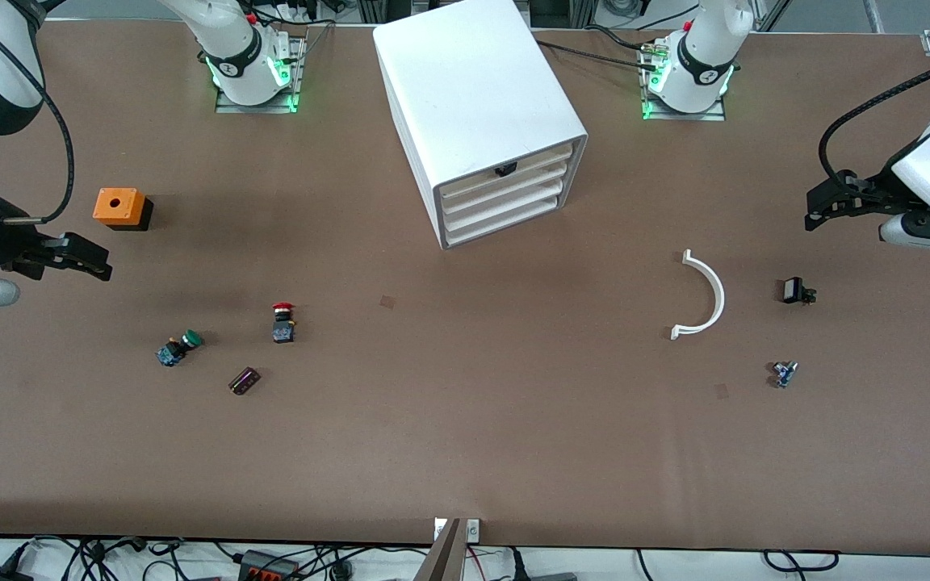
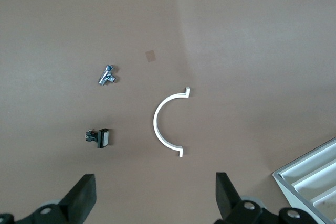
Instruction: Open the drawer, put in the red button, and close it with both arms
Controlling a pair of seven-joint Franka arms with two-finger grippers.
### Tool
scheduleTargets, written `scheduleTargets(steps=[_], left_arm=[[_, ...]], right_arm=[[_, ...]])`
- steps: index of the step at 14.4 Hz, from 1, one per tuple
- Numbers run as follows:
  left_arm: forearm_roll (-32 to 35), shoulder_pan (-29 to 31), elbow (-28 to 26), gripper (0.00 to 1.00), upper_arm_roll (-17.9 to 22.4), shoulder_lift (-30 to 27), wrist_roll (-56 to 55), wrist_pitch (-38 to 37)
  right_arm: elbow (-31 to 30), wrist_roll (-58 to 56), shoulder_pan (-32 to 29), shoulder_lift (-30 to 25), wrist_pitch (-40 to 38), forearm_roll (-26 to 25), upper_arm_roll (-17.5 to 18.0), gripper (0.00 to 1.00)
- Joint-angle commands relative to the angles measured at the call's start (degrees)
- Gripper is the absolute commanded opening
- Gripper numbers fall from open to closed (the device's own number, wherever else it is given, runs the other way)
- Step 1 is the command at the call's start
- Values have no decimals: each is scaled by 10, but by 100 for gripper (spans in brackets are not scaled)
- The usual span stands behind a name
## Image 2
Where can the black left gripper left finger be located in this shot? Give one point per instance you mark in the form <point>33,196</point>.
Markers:
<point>76,200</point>

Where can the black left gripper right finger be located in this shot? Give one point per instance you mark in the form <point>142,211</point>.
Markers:
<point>228,200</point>

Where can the white plastic drawer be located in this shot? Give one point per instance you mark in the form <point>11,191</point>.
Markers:
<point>320,182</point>
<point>309,165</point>

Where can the white drawer cabinet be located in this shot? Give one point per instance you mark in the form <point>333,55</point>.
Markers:
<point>288,195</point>

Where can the small blue metal component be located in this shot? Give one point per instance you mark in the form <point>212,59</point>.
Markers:
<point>106,77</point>

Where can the square brown tape patch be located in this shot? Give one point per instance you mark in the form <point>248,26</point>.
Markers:
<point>151,56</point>

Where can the black push button switch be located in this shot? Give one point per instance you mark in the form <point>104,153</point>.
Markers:
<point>103,138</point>

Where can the white curved plastic bracket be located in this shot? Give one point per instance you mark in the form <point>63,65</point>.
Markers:
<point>155,121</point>

